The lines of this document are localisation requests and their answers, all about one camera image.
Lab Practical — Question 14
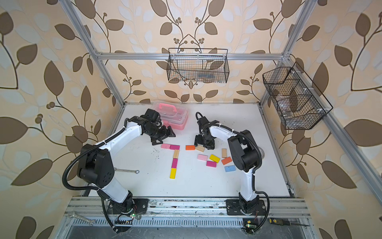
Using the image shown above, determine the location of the right wire basket black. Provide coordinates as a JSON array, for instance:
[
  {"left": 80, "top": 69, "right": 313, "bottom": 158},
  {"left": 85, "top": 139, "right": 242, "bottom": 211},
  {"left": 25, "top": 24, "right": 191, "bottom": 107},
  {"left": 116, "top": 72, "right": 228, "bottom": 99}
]
[{"left": 262, "top": 62, "right": 333, "bottom": 130}]

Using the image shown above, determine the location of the back wire basket black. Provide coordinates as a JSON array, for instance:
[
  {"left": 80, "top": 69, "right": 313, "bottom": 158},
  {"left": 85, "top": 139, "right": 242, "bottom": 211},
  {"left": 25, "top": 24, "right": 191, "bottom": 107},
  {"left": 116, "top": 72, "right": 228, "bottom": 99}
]
[{"left": 166, "top": 47, "right": 230, "bottom": 83}]

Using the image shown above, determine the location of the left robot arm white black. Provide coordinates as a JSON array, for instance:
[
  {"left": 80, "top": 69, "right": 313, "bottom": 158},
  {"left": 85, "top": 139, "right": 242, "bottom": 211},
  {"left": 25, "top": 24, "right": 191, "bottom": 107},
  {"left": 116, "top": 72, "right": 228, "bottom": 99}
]
[{"left": 62, "top": 114, "right": 176, "bottom": 215}]

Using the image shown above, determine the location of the blue block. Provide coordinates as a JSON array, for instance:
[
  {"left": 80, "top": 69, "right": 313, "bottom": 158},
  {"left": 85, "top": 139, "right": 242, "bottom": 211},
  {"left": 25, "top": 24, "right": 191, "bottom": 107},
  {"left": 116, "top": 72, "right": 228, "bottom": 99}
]
[{"left": 224, "top": 165, "right": 236, "bottom": 172}]

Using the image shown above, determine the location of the wire basket black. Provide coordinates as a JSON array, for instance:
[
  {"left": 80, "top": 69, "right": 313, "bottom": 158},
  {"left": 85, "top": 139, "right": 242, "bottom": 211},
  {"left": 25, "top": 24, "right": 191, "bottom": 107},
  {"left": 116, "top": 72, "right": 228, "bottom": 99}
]
[
  {"left": 166, "top": 47, "right": 230, "bottom": 83},
  {"left": 262, "top": 62, "right": 333, "bottom": 130}
]

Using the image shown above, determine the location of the pink plastic toolbox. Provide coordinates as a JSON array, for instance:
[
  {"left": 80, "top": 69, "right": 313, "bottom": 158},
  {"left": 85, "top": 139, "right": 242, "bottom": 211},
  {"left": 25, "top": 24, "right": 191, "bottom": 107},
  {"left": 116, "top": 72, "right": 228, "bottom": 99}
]
[{"left": 152, "top": 101, "right": 189, "bottom": 130}]

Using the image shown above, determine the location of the red-orange block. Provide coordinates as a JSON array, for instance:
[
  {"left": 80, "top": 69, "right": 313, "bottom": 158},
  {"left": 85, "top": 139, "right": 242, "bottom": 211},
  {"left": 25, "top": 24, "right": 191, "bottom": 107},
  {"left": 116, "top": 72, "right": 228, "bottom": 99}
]
[{"left": 221, "top": 157, "right": 232, "bottom": 165}]

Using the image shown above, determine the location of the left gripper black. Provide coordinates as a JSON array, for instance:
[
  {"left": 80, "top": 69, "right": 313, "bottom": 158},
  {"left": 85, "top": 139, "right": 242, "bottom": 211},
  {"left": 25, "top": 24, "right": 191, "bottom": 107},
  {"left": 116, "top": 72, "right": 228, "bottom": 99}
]
[{"left": 145, "top": 125, "right": 177, "bottom": 144}]

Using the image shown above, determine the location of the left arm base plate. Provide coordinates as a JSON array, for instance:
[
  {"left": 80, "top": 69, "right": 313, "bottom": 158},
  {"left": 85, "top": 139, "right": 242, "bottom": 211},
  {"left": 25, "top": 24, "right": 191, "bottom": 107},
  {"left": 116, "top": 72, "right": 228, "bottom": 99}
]
[{"left": 108, "top": 198, "right": 149, "bottom": 215}]

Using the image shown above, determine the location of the light pink block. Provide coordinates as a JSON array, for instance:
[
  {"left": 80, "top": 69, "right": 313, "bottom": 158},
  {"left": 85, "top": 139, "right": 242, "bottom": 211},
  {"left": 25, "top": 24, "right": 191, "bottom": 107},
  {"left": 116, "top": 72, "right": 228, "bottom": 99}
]
[
  {"left": 161, "top": 143, "right": 171, "bottom": 149},
  {"left": 197, "top": 154, "right": 209, "bottom": 161}
]

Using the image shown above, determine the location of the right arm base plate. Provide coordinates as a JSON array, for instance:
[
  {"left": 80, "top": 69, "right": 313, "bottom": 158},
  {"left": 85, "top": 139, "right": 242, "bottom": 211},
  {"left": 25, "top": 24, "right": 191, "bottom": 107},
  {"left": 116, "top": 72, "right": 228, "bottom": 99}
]
[{"left": 225, "top": 199, "right": 266, "bottom": 217}]

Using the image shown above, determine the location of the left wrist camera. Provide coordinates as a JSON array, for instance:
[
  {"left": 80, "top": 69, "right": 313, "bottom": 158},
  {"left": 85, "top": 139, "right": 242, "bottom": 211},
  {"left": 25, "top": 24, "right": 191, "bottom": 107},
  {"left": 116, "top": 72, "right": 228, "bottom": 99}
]
[{"left": 144, "top": 109, "right": 161, "bottom": 122}]

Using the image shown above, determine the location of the yellow black screwdriver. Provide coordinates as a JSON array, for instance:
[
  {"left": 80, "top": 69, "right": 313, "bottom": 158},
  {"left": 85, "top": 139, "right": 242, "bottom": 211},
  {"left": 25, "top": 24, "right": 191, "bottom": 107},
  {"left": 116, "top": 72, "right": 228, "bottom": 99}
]
[{"left": 269, "top": 218, "right": 309, "bottom": 227}]

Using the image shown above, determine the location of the small silver wrench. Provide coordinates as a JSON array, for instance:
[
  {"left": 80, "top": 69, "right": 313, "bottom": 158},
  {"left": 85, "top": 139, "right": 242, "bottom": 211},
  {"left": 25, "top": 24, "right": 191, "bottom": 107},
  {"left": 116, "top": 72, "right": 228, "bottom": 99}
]
[{"left": 114, "top": 168, "right": 140, "bottom": 174}]

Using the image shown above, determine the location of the yellow block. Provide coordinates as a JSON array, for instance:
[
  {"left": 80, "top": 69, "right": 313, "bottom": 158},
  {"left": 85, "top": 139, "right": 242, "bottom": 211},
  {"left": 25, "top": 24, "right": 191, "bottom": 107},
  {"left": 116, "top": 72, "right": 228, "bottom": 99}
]
[
  {"left": 209, "top": 154, "right": 220, "bottom": 163},
  {"left": 170, "top": 168, "right": 177, "bottom": 179}
]

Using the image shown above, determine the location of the magenta block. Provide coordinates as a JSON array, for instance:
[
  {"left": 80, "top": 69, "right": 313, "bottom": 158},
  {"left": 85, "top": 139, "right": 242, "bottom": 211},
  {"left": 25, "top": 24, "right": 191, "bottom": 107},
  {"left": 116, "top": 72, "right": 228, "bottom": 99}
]
[
  {"left": 170, "top": 144, "right": 180, "bottom": 150},
  {"left": 206, "top": 161, "right": 217, "bottom": 168},
  {"left": 172, "top": 158, "right": 178, "bottom": 169}
]

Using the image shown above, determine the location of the wooden block upright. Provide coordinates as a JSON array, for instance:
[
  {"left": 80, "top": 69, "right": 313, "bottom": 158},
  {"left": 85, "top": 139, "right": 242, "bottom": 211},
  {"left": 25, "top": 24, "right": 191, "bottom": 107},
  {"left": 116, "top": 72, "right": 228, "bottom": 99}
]
[{"left": 221, "top": 148, "right": 227, "bottom": 159}]

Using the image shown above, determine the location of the wooden block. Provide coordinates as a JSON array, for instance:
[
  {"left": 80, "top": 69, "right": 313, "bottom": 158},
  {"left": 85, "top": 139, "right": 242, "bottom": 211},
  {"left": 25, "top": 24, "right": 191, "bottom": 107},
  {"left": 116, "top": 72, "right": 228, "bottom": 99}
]
[
  {"left": 221, "top": 148, "right": 227, "bottom": 159},
  {"left": 173, "top": 149, "right": 180, "bottom": 159},
  {"left": 195, "top": 145, "right": 205, "bottom": 152}
]

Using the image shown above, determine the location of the large silver wrench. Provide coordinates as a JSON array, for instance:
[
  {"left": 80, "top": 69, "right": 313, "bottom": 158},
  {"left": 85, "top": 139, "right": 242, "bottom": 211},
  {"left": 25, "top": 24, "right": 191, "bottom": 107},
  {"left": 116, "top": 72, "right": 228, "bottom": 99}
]
[{"left": 69, "top": 211, "right": 95, "bottom": 226}]

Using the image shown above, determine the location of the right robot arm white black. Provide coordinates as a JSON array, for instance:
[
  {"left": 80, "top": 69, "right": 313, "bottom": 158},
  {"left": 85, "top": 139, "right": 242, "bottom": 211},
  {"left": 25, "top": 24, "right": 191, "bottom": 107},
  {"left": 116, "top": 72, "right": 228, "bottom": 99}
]
[{"left": 195, "top": 117, "right": 267, "bottom": 215}]

